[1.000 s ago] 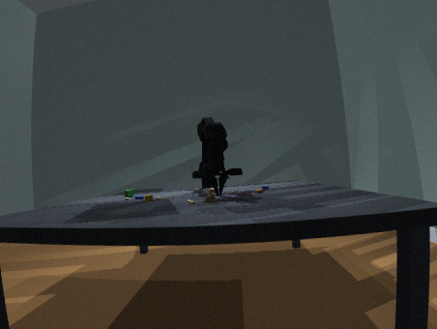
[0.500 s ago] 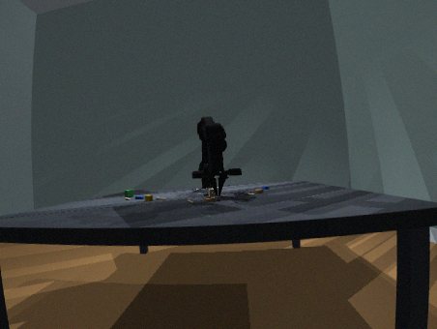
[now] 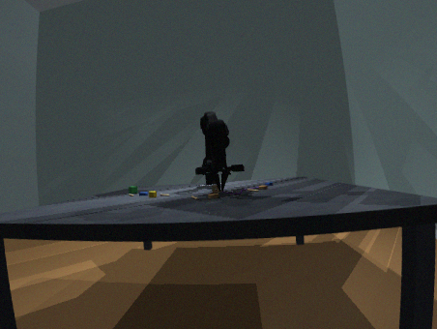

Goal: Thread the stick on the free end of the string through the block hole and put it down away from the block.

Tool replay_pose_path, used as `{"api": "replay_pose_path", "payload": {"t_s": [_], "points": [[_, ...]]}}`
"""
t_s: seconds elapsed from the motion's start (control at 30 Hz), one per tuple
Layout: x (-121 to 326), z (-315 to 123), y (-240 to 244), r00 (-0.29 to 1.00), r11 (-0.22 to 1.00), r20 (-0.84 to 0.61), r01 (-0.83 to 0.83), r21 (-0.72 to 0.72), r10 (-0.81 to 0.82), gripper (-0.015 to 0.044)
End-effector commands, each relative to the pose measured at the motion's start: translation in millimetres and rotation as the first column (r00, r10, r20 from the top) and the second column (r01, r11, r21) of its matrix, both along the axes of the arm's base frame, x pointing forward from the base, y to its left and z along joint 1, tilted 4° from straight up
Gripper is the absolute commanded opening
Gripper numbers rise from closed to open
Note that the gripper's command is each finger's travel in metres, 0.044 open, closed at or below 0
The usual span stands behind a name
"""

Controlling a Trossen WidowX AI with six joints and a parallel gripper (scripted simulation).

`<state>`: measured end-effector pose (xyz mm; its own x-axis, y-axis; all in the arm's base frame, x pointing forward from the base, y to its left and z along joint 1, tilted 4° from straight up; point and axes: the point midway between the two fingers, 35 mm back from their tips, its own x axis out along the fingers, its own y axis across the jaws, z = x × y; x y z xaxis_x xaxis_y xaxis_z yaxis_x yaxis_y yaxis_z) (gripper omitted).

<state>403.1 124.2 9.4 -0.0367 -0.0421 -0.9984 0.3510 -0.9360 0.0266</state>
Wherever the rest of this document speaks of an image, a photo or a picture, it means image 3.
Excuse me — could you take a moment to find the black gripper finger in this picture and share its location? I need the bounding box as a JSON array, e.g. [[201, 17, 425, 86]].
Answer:
[[221, 173, 231, 191], [209, 174, 220, 191]]

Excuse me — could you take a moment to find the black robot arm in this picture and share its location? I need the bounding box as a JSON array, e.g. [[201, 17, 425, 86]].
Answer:
[[200, 111, 230, 186]]

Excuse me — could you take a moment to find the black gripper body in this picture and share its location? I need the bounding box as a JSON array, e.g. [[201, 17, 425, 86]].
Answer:
[[195, 151, 245, 174]]

